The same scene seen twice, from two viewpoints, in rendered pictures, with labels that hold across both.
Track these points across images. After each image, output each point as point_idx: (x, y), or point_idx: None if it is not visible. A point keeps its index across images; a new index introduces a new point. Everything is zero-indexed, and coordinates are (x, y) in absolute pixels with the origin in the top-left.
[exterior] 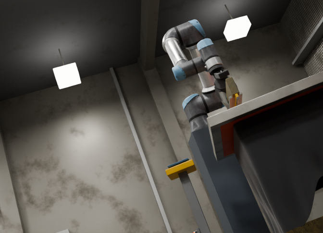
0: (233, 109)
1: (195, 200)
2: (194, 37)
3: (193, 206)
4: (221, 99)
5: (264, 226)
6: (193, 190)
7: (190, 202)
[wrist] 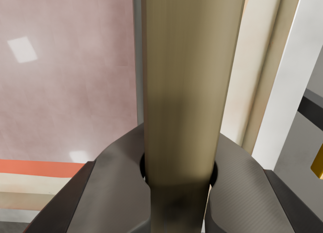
0: None
1: (309, 96)
2: None
3: (311, 93)
4: (262, 170)
5: None
6: (318, 105)
7: (319, 96)
